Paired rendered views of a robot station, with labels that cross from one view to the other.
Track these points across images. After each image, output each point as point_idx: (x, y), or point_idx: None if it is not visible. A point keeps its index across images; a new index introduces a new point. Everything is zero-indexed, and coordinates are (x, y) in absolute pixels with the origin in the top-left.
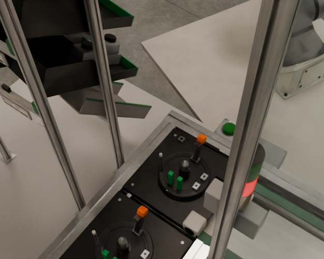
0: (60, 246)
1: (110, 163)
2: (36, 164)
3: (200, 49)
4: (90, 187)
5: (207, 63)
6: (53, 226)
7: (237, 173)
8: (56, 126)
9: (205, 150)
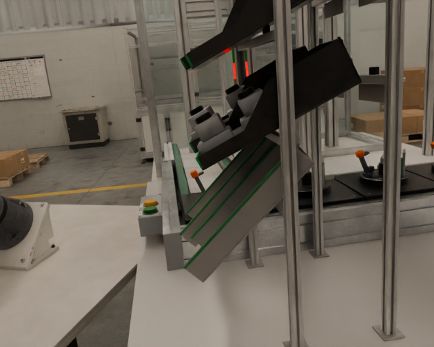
0: (354, 204)
1: (259, 272)
2: (346, 306)
3: None
4: None
5: (27, 306)
6: (356, 257)
7: None
8: None
9: (187, 205)
